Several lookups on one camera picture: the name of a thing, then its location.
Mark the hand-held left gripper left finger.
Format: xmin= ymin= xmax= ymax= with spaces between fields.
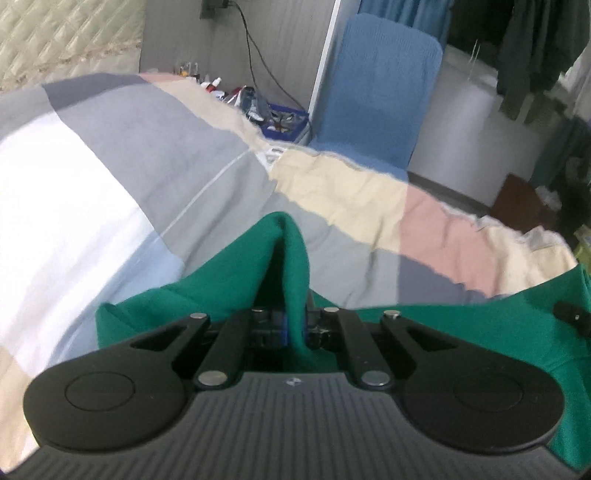
xmin=129 ymin=307 xmax=293 ymax=391

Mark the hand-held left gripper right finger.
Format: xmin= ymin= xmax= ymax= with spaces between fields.
xmin=304 ymin=300 xmax=459 ymax=391

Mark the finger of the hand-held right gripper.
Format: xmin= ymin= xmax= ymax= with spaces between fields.
xmin=555 ymin=301 xmax=591 ymax=335

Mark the green sweater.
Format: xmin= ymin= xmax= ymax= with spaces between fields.
xmin=95 ymin=211 xmax=591 ymax=472

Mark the brown box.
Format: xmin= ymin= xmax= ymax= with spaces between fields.
xmin=488 ymin=172 xmax=563 ymax=232

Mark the patchwork blanket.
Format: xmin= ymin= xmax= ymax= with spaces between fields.
xmin=0 ymin=71 xmax=581 ymax=468

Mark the blue basket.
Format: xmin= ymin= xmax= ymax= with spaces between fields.
xmin=260 ymin=102 xmax=311 ymax=142

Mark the group of small bottles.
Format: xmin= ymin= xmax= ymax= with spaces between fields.
xmin=178 ymin=61 xmax=260 ymax=121

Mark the blue covered chair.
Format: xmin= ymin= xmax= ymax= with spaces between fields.
xmin=306 ymin=12 xmax=445 ymax=184

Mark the black hanging coat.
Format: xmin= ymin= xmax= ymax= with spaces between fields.
xmin=495 ymin=0 xmax=591 ymax=124

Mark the grey wardrobe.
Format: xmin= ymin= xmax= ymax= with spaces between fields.
xmin=139 ymin=0 xmax=343 ymax=140

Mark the blue curtain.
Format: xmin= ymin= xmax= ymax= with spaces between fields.
xmin=358 ymin=0 xmax=456 ymax=48

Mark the beige quilted headboard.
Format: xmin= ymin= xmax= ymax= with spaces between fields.
xmin=0 ymin=0 xmax=145 ymax=92

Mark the black wall plug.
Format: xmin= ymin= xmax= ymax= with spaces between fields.
xmin=199 ymin=0 xmax=232 ymax=20

